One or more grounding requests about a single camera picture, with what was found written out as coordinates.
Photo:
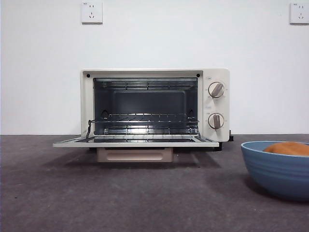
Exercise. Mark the white wall socket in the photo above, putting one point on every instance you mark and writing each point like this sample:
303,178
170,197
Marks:
91,12
300,13

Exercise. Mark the black oven foot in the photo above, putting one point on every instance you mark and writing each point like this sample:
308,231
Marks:
218,149

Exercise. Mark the brown potato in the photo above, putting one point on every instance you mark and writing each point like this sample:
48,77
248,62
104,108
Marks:
287,148

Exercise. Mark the cream Toshiba toaster oven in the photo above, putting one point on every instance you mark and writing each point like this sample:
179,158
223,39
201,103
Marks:
216,106

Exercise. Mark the cream oven knob beige grip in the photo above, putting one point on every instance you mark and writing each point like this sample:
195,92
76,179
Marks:
216,90
216,120

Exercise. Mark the blue ribbed bowl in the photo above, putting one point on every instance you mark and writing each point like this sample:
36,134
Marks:
277,174

